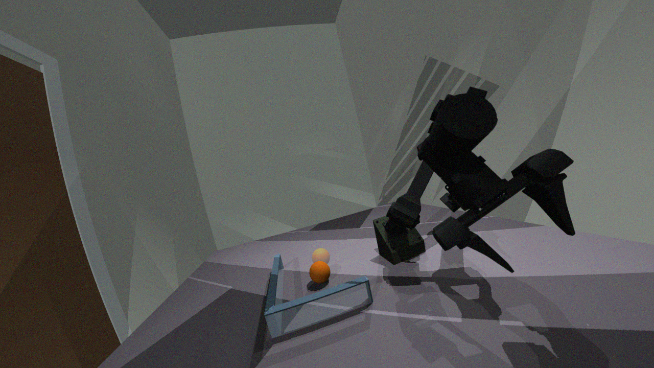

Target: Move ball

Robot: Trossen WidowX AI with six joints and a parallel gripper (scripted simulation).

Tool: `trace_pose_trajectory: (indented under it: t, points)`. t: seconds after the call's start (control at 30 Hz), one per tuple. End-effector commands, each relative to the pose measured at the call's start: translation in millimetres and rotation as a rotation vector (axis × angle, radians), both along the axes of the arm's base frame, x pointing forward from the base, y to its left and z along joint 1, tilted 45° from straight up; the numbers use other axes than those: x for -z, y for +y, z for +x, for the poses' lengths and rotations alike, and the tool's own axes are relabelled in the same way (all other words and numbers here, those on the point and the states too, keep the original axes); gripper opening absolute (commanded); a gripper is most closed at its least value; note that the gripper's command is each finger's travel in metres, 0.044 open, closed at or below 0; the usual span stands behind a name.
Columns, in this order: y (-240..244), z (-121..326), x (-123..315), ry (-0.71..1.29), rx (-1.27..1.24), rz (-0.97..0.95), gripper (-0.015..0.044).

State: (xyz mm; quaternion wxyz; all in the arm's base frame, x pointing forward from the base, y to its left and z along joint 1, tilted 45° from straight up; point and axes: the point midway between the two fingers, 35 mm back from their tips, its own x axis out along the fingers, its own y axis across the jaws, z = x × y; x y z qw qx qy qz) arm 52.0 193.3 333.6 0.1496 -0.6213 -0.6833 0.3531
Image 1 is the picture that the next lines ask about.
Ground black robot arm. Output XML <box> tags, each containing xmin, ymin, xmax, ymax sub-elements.
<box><xmin>382</xmin><ymin>86</ymin><xmax>498</xmax><ymax>239</ymax></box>

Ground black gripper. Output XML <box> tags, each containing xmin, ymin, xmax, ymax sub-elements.
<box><xmin>432</xmin><ymin>149</ymin><xmax>575</xmax><ymax>273</ymax></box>

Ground translucent yellow ball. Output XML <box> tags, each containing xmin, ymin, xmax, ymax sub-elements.
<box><xmin>312</xmin><ymin>248</ymin><xmax>330</xmax><ymax>264</ymax></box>

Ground orange ball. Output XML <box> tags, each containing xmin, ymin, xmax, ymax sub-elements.
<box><xmin>309</xmin><ymin>261</ymin><xmax>331</xmax><ymax>284</ymax></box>

